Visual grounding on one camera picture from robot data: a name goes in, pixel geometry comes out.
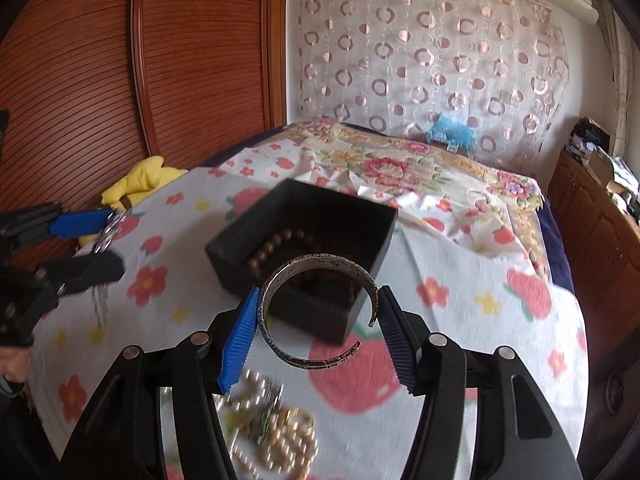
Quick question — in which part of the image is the blue plush toy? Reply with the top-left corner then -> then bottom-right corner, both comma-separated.
426,112 -> 475,156

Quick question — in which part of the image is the black jewelry box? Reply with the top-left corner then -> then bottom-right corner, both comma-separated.
205,178 -> 399,345

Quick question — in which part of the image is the silver chain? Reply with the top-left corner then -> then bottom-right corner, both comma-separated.
90,211 -> 129,257

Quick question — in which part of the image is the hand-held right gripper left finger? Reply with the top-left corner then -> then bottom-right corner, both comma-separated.
60,287 -> 261,480

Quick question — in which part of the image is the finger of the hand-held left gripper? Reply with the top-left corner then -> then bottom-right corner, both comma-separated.
35,250 -> 126,306
0,203 -> 118,252

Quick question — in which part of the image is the wooden wardrobe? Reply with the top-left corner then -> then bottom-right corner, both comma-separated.
0,0 -> 289,256

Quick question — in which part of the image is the pile of boxes and papers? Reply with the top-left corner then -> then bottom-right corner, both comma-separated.
570,117 -> 640,221

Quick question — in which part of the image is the yellow plush toy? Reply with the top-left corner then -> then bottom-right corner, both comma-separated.
77,156 -> 188,249

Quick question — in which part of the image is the strawberry print cloth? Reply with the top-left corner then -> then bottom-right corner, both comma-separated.
30,137 -> 588,480

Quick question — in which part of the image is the circle pattern sheer curtain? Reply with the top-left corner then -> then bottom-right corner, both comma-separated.
295,0 -> 572,162

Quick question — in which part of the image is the wooden cabinet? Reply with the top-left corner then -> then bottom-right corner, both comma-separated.
547,150 -> 640,411

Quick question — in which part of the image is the gold ring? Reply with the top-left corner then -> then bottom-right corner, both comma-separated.
286,409 -> 317,437

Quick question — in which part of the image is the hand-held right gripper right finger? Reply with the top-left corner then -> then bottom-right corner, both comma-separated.
375,285 -> 583,480

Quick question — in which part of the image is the silver cuff bracelet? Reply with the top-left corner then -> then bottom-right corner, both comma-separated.
257,255 -> 382,372

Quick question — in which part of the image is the floral bed sheet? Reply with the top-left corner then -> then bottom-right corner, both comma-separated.
280,120 -> 551,281

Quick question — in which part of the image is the brown wooden bead bracelet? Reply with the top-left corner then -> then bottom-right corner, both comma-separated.
243,228 -> 362,307

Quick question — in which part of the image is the pearl necklace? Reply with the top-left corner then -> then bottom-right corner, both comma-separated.
220,370 -> 321,480

